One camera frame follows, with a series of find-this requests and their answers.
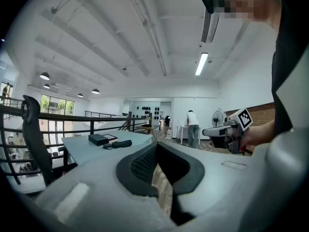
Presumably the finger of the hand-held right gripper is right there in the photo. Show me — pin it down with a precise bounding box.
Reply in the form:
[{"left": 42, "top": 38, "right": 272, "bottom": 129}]
[{"left": 202, "top": 126, "right": 239, "bottom": 137}]

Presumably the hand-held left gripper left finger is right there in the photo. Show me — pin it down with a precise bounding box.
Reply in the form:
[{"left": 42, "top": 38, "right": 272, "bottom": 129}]
[{"left": 36, "top": 141, "right": 178, "bottom": 232}]

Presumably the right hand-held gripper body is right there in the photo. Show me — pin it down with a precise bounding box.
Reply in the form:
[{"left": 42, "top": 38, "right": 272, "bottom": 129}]
[{"left": 211, "top": 107, "right": 253, "bottom": 154}]

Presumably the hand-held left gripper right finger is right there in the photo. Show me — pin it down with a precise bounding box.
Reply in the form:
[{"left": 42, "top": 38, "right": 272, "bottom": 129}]
[{"left": 158, "top": 141, "right": 278, "bottom": 232}]

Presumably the black umbrella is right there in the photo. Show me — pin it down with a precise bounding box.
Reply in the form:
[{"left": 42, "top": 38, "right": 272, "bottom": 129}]
[{"left": 103, "top": 139, "right": 133, "bottom": 150}]

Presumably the person's right forearm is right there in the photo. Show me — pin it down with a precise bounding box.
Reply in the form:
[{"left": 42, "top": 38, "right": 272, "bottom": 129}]
[{"left": 248, "top": 119, "right": 276, "bottom": 147}]

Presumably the person's right hand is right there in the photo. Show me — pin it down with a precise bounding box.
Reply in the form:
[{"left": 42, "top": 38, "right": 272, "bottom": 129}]
[{"left": 240, "top": 127, "right": 253, "bottom": 152}]

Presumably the white standing fan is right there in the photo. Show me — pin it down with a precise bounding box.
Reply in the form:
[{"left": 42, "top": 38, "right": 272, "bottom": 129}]
[{"left": 211, "top": 108, "right": 225, "bottom": 130}]

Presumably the small white table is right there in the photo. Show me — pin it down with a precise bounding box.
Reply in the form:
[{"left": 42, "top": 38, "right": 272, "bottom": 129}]
[{"left": 177, "top": 125, "right": 201, "bottom": 145}]

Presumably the light blue table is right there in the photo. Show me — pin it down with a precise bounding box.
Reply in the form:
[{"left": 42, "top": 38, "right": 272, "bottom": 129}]
[{"left": 61, "top": 130, "right": 157, "bottom": 167}]

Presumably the dark teal box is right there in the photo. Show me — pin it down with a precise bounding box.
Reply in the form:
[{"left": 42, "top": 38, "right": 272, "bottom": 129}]
[{"left": 88, "top": 133, "right": 109, "bottom": 146}]

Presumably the red book white cover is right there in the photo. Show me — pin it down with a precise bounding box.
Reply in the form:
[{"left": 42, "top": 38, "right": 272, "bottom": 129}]
[{"left": 102, "top": 134, "right": 119, "bottom": 144}]

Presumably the person's black shirt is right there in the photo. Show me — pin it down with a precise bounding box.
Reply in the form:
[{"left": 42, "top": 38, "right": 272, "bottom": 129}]
[{"left": 271, "top": 0, "right": 309, "bottom": 145}]

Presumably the ceiling tube light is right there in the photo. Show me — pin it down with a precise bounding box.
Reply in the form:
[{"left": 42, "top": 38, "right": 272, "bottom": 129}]
[{"left": 195, "top": 52, "right": 209, "bottom": 76}]

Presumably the wooden side table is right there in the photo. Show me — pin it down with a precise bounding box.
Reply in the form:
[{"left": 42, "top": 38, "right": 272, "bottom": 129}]
[{"left": 137, "top": 124, "right": 160, "bottom": 141}]

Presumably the black metal railing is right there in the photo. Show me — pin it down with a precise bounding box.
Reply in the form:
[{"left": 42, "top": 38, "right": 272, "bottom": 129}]
[{"left": 0, "top": 104, "right": 148, "bottom": 186}]

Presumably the black office chair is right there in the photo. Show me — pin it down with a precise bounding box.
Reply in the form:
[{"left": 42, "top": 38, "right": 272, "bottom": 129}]
[{"left": 21, "top": 95, "right": 78, "bottom": 187}]

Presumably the ceiling air vent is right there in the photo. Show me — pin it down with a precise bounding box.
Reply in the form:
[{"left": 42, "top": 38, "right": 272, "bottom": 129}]
[{"left": 201, "top": 8, "right": 220, "bottom": 44}]

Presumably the person's head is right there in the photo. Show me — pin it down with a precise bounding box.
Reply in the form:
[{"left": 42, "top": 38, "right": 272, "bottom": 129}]
[{"left": 218, "top": 0, "right": 282, "bottom": 31}]

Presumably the group of black wall caps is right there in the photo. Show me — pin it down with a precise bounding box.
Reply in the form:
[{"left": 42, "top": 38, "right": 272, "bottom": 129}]
[{"left": 136, "top": 106, "right": 160, "bottom": 120}]

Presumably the black head-worn camera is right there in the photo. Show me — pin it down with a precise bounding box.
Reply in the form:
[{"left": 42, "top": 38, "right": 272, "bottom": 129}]
[{"left": 201, "top": 0, "right": 221, "bottom": 15}]

